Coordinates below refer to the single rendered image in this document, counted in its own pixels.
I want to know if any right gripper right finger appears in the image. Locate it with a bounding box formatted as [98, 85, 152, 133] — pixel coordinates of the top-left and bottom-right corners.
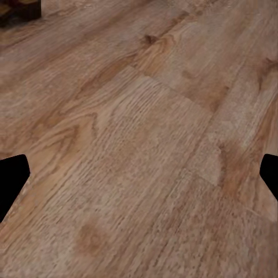
[259, 154, 278, 201]

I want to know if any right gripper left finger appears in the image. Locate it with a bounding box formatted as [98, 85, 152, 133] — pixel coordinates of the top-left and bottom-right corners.
[0, 154, 30, 223]

